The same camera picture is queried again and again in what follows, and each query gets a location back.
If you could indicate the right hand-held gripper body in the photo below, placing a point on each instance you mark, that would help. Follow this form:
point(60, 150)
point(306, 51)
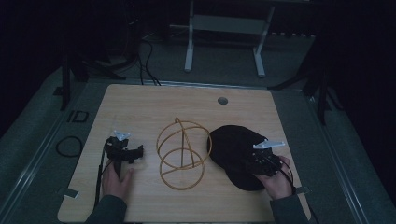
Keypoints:
point(264, 160)

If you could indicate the person's right hand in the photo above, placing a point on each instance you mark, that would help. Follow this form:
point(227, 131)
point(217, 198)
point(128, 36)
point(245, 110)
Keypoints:
point(277, 184)

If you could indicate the black cap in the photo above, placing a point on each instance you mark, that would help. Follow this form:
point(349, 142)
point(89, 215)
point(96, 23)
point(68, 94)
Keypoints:
point(231, 149)

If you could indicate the white metal desk frame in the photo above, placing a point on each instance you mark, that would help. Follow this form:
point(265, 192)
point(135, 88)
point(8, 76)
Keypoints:
point(224, 24)

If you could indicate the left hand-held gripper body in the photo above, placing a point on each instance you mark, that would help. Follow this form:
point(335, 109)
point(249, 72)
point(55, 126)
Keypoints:
point(117, 148)

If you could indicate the person's left hand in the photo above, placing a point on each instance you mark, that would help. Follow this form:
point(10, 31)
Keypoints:
point(114, 184)

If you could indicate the grey tape piece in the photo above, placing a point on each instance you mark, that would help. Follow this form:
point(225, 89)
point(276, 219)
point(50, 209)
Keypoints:
point(303, 190)
point(69, 192)

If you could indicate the grey round table grommet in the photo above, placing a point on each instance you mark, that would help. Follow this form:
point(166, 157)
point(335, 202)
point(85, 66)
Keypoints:
point(222, 100)

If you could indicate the black metal stand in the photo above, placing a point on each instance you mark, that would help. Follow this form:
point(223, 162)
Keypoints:
point(65, 84)
point(322, 93)

